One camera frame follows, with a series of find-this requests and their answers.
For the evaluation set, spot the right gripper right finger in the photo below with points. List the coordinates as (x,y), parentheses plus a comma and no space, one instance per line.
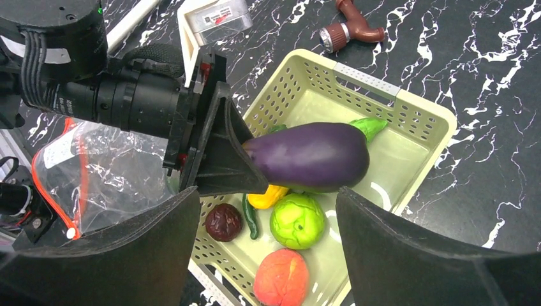
(392,261)

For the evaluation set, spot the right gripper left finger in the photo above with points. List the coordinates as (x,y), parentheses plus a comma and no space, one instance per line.
(141,261)

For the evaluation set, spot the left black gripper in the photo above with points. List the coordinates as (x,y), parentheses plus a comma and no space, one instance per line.
(197,117)

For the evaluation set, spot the dark green fake chili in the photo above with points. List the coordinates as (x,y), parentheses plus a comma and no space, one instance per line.
(250,217)

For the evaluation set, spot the dark purple fake fruit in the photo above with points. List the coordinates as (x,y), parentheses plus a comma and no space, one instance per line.
(224,222)

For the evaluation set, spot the purple fake eggplant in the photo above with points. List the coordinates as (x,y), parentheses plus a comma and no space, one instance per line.
(319,157)

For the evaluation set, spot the clear zip top bag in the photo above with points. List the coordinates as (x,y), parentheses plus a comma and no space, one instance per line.
(95,176)

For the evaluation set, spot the red fake tomato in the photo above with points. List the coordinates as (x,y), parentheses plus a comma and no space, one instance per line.
(282,279)

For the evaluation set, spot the green fake cucumber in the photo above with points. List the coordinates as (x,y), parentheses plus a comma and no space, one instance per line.
(336,134)

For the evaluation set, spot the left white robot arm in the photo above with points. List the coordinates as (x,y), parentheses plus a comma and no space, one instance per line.
(54,58)

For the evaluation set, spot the yellow-green plastic basket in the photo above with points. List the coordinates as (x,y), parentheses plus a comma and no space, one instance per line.
(406,135)

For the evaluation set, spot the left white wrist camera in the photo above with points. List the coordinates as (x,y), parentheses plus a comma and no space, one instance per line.
(202,22)

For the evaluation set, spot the white PVC pipe frame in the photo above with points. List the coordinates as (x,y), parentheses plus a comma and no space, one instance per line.
(129,22)

